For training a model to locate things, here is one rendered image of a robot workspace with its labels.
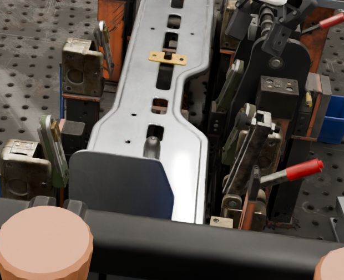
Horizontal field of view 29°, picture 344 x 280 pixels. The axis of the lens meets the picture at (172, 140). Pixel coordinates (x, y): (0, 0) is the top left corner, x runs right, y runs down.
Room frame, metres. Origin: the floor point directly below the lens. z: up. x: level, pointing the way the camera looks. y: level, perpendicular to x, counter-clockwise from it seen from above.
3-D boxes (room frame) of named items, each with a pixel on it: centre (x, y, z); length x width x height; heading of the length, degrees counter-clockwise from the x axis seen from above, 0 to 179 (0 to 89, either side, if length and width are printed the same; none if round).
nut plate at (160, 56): (1.25, 0.03, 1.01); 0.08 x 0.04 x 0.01; 89
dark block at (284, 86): (1.02, -0.18, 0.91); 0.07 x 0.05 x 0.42; 90
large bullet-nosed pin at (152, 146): (0.91, 0.03, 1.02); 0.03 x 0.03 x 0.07
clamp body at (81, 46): (1.19, 0.21, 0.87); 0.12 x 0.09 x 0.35; 90
